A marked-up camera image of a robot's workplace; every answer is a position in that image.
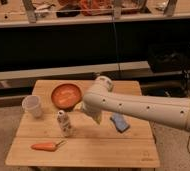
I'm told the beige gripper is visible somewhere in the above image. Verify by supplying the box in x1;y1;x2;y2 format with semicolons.
74;102;102;124

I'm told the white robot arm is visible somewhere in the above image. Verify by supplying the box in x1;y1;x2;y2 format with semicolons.
81;76;190;132

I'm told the white patterned bottle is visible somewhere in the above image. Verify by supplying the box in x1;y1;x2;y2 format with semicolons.
57;110;73;137

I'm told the blue sponge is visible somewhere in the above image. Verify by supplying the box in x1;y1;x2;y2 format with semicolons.
110;113;130;133

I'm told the orange plate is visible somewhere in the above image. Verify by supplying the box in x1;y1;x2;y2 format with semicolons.
51;83;82;110

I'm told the wooden folding table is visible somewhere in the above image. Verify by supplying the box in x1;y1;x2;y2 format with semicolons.
6;80;160;168

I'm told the orange toy carrot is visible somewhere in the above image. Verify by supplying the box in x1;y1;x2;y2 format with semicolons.
31;140;64;152

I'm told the translucent plastic cup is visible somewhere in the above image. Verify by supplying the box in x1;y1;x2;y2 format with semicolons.
22;95;42;118

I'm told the black box in background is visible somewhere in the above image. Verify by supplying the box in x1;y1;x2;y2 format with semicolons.
147;42;190;73

